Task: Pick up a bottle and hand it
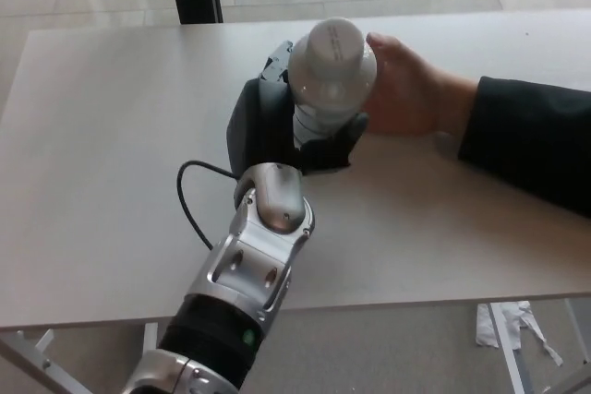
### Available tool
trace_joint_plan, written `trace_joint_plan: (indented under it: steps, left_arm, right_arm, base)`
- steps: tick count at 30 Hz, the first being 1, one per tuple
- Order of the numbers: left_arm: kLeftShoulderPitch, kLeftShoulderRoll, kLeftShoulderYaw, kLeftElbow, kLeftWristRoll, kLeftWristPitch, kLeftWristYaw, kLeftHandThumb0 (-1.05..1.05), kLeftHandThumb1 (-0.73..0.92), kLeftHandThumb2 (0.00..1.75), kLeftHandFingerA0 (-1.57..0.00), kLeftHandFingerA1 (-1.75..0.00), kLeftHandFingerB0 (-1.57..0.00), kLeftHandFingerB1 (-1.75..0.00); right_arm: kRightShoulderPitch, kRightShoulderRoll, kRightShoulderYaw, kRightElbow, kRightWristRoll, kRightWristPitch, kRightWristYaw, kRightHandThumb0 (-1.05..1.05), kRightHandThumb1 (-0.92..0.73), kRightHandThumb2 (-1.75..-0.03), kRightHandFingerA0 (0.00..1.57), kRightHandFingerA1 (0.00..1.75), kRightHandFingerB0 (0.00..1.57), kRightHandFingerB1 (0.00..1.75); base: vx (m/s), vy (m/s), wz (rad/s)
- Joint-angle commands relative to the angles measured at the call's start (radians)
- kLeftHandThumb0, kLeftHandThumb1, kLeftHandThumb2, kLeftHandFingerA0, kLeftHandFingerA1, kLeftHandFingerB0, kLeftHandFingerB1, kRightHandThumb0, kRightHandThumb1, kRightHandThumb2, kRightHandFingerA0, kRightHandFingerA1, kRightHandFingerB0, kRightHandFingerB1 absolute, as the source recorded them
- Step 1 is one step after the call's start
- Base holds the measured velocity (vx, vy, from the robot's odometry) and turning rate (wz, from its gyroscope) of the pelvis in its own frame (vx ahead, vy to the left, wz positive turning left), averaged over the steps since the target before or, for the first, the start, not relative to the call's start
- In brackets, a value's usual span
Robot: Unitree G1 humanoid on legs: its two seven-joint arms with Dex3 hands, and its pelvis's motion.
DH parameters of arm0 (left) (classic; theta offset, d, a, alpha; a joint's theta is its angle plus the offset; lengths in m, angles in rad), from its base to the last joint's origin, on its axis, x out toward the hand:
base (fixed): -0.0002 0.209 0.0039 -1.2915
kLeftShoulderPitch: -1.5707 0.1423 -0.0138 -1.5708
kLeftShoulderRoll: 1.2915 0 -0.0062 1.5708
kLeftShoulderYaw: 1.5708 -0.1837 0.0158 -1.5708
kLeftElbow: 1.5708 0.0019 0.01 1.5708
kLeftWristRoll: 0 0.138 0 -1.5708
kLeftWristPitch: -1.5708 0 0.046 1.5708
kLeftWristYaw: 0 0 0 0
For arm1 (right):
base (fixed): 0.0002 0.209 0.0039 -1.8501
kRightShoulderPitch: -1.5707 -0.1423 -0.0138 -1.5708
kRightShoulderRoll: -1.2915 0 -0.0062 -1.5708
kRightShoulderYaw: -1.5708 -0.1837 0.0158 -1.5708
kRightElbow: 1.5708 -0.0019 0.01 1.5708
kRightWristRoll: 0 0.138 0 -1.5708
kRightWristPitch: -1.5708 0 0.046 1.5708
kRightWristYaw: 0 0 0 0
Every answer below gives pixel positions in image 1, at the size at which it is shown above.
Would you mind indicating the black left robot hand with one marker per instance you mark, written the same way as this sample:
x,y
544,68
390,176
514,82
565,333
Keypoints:
x,y
261,122

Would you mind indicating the bare person hand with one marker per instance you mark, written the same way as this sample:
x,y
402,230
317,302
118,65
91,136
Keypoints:
x,y
415,94

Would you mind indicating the white capped plastic bottle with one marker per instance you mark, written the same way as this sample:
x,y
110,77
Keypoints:
x,y
330,71

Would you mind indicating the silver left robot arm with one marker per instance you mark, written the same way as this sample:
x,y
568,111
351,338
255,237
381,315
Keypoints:
x,y
258,251

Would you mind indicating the dark sleeved person forearm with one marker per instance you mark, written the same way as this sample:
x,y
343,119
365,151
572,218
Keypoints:
x,y
531,135

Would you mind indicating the white straight table leg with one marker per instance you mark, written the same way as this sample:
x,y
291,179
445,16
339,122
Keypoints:
x,y
150,336

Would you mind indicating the crumpled white paper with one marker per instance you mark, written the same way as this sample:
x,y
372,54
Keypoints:
x,y
512,320

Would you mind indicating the white slanted table leg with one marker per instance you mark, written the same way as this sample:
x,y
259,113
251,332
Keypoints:
x,y
508,352

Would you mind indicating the thin white table leg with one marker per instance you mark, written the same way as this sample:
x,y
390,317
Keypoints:
x,y
577,329

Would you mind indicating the grey diagonal table brace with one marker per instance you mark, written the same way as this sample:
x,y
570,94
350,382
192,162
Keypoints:
x,y
41,368

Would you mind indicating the white metal table bracket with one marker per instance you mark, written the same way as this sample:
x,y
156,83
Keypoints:
x,y
44,341

